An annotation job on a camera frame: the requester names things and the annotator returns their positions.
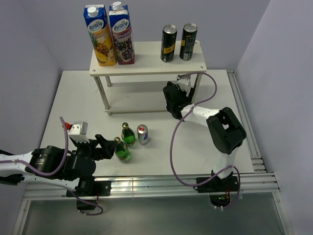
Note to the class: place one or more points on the green glass bottle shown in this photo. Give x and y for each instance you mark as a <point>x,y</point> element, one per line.
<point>127,134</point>
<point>121,150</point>

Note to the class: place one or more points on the aluminium front rail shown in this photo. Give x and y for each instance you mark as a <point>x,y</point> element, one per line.
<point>158,186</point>

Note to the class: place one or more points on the black can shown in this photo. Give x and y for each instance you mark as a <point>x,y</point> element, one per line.
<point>169,35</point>
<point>188,40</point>

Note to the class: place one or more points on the aluminium rail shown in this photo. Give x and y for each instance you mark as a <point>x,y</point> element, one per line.
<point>255,155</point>
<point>158,186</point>

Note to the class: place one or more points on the white two-tier shelf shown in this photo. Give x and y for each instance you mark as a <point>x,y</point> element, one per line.
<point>137,88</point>

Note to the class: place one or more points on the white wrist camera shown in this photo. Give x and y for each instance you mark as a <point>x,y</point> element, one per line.
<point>77,132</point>
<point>184,83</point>

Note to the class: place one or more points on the silver energy can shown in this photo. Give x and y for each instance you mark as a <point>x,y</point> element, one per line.
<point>142,132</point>

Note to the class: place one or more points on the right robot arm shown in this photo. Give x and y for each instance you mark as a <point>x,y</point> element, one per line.
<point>226,131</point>

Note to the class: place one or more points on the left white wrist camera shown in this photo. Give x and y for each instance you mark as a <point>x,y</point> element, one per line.
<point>77,132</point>

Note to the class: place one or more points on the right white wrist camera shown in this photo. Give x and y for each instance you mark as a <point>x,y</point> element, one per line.
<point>184,83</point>

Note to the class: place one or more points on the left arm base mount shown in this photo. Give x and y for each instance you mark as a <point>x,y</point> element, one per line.
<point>87,202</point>

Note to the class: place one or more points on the pineapple juice carton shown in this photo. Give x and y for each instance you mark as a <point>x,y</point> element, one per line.
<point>100,34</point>

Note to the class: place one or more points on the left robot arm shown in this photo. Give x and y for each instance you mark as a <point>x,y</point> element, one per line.
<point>50,165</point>

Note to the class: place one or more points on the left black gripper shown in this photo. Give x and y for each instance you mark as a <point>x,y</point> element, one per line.
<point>108,147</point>

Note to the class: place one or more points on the grape juice carton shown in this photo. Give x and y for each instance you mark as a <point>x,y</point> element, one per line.
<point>121,32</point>

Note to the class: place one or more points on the aluminium right rail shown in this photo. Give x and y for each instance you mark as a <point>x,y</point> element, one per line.
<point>255,155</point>

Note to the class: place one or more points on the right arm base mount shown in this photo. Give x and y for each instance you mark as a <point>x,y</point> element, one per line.
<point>222,192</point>

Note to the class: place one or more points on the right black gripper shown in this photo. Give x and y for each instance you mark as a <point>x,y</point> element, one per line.
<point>188,99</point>

